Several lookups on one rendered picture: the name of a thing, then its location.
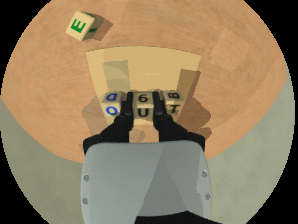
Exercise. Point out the tan flat mat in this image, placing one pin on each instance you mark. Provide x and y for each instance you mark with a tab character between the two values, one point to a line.
142	69

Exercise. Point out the beige block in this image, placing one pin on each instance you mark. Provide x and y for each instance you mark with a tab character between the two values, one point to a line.
143	105
173	102
111	103
83	25

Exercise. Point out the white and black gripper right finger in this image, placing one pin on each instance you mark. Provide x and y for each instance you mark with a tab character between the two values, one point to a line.
168	130

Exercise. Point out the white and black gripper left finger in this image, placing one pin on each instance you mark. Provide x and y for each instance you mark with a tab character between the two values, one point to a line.
119	130

